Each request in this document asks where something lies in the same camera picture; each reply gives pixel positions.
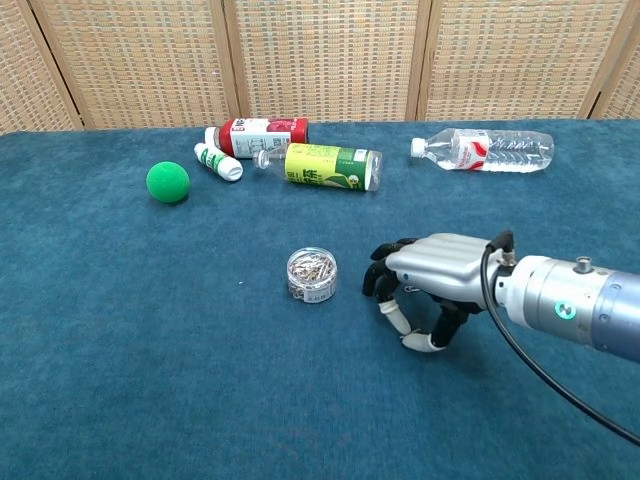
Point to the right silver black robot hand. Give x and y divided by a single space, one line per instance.
440 265

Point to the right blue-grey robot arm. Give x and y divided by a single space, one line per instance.
575 300

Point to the clear round paperclip container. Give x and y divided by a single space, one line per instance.
311 275

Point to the clear water bottle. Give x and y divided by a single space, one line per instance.
500 150

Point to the yellow green label bottle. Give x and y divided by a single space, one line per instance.
320 167

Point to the red juice bottle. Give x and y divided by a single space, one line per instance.
260 137

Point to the woven rattan screen panel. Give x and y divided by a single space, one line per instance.
140 60
325 55
520 55
627 85
25 65

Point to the small white green bottle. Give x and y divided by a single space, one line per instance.
217 161

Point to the green foam ball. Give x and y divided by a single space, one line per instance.
168 181

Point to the blue felt table mat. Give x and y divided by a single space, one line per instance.
150 325

